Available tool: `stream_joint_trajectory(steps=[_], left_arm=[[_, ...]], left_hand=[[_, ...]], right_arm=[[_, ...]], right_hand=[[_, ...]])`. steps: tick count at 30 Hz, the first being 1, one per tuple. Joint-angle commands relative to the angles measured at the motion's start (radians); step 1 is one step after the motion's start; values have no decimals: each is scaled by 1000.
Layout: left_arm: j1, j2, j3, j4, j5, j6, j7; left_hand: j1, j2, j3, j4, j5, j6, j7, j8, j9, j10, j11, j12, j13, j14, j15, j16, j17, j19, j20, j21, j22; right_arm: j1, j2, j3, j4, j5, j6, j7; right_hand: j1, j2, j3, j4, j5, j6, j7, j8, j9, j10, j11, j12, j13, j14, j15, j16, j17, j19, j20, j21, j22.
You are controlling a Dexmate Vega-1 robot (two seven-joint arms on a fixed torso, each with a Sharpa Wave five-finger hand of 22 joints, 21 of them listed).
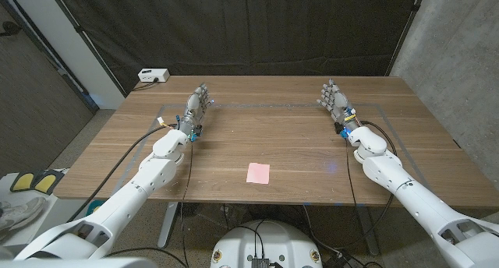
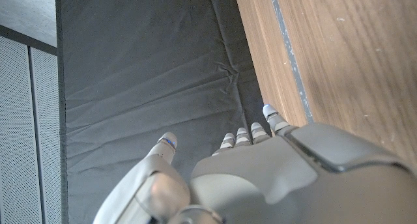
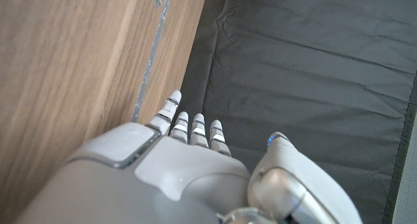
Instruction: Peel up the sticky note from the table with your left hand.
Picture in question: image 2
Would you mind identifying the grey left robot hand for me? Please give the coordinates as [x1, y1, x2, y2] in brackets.
[93, 104, 417, 224]

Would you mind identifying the grey tape strip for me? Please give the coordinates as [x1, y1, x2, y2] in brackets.
[268, 0, 315, 124]

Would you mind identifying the black backdrop cloth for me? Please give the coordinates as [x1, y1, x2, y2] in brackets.
[55, 0, 273, 224]

